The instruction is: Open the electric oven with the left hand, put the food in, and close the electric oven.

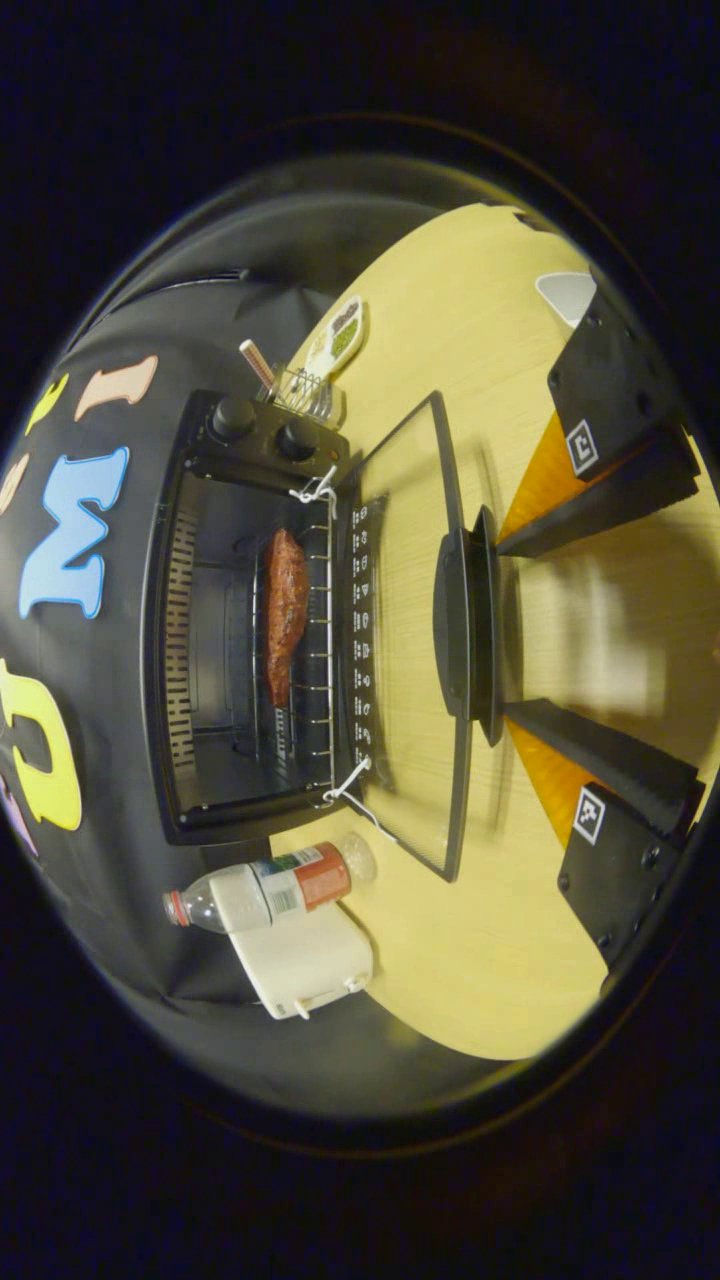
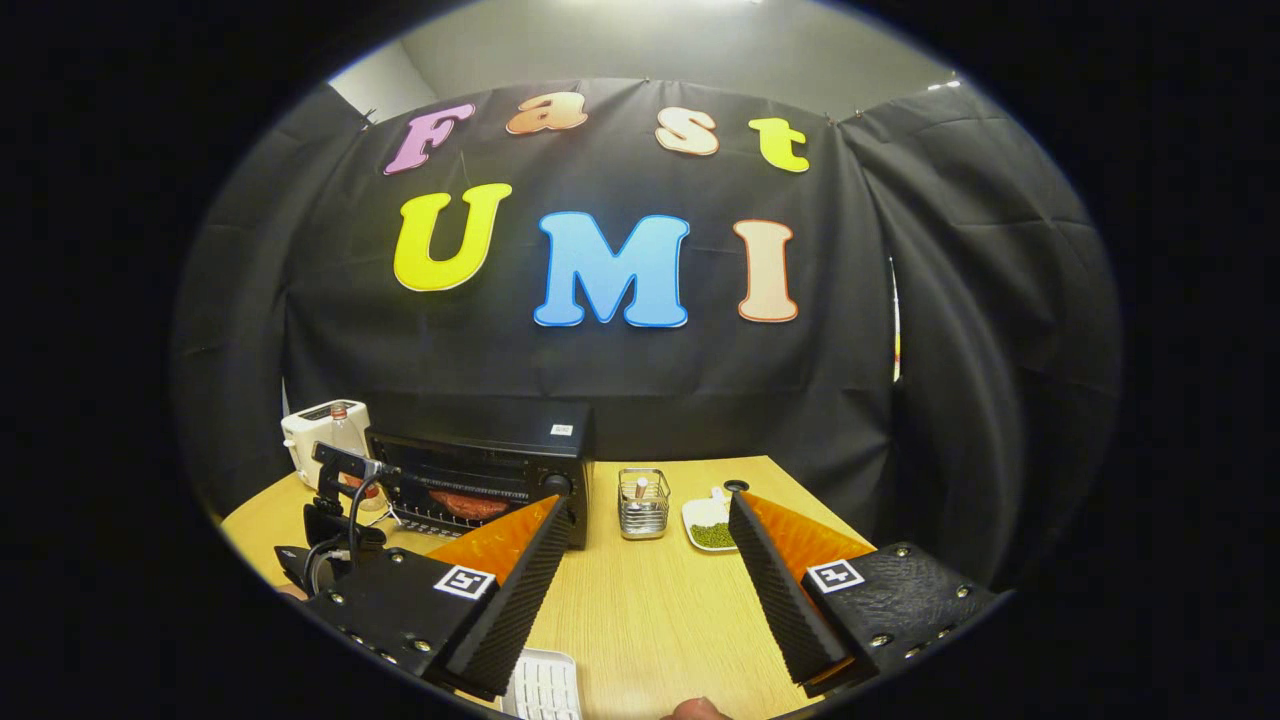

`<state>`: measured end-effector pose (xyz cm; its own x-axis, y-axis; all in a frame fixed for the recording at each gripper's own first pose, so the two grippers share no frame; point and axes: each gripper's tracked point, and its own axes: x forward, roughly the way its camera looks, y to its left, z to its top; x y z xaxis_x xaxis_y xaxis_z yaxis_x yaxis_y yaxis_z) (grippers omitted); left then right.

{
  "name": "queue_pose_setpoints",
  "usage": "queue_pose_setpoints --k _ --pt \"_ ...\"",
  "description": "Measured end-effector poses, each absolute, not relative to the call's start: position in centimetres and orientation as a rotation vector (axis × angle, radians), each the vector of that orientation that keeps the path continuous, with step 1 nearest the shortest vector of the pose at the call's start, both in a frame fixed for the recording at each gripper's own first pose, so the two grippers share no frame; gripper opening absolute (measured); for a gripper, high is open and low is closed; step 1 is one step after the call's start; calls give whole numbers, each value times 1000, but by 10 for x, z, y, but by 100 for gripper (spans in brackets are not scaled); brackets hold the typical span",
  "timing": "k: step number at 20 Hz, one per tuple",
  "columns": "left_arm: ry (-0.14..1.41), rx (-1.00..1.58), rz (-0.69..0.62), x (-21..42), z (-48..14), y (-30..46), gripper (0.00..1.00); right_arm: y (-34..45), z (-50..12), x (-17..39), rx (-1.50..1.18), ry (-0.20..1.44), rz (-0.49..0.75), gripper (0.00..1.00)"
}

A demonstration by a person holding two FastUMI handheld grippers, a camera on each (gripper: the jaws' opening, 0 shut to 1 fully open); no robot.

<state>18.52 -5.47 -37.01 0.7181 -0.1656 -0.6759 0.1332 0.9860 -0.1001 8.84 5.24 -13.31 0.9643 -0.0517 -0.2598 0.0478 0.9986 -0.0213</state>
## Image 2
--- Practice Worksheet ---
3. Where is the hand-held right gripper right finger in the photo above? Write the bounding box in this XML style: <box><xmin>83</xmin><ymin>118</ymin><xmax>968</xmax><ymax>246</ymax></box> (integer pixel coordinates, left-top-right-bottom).
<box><xmin>727</xmin><ymin>490</ymin><xmax>1003</xmax><ymax>689</ymax></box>

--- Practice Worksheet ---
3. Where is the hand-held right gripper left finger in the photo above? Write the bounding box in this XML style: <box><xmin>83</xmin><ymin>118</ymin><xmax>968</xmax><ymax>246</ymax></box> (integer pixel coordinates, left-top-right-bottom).
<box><xmin>300</xmin><ymin>495</ymin><xmax>572</xmax><ymax>701</ymax></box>

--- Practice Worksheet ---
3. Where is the red meat slice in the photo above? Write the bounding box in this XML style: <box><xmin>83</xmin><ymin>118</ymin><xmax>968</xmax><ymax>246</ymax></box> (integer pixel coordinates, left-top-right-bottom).
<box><xmin>428</xmin><ymin>488</ymin><xmax>513</xmax><ymax>521</ymax></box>

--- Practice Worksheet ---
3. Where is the black electric oven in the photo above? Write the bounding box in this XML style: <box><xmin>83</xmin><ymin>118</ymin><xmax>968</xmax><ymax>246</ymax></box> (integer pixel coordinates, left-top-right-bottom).
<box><xmin>363</xmin><ymin>400</ymin><xmax>596</xmax><ymax>549</ymax></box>

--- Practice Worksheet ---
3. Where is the white ribbed tray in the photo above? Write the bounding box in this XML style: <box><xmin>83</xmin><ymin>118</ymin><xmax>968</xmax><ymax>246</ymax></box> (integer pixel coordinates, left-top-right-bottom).
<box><xmin>500</xmin><ymin>648</ymin><xmax>583</xmax><ymax>720</ymax></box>

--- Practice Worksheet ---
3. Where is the clear red label bottle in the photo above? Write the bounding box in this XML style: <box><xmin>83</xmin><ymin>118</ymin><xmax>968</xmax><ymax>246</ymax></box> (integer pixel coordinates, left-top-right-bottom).
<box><xmin>328</xmin><ymin>404</ymin><xmax>389</xmax><ymax>513</ymax></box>

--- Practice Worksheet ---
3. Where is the white toaster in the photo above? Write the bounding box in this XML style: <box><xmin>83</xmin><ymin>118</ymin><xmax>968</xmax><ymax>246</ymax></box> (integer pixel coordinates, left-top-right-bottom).
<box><xmin>281</xmin><ymin>400</ymin><xmax>371</xmax><ymax>488</ymax></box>

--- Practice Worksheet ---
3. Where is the white divided bean plate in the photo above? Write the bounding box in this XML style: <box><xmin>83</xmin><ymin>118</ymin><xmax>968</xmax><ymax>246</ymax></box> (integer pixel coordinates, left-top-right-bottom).
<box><xmin>682</xmin><ymin>488</ymin><xmax>741</xmax><ymax>553</ymax></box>

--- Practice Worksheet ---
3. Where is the black backdrop cloth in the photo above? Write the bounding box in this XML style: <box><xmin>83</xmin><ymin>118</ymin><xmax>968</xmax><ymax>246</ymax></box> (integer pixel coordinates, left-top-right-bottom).
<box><xmin>170</xmin><ymin>78</ymin><xmax>1123</xmax><ymax>591</ymax></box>

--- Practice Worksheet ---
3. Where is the black cable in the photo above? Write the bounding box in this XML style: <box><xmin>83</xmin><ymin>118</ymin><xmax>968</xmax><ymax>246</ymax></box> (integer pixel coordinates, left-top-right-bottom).
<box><xmin>305</xmin><ymin>478</ymin><xmax>386</xmax><ymax>591</ymax></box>

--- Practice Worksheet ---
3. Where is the metal wire basket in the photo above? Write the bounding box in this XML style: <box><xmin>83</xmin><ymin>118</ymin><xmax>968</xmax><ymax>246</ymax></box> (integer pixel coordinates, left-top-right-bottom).
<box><xmin>617</xmin><ymin>468</ymin><xmax>671</xmax><ymax>541</ymax></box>

